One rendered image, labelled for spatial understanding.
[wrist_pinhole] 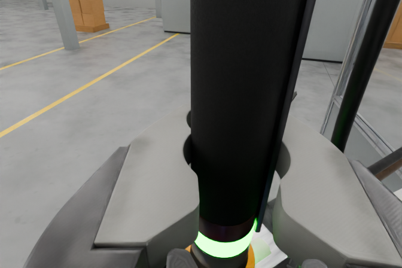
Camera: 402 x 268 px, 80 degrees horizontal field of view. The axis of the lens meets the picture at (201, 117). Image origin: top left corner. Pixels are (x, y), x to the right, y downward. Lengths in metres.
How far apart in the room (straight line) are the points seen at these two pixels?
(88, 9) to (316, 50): 6.34
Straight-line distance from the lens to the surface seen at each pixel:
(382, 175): 0.31
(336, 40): 5.86
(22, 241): 2.23
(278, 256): 0.21
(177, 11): 7.73
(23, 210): 2.43
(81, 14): 8.61
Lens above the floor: 1.60
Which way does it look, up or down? 31 degrees down
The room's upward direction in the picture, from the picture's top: 1 degrees clockwise
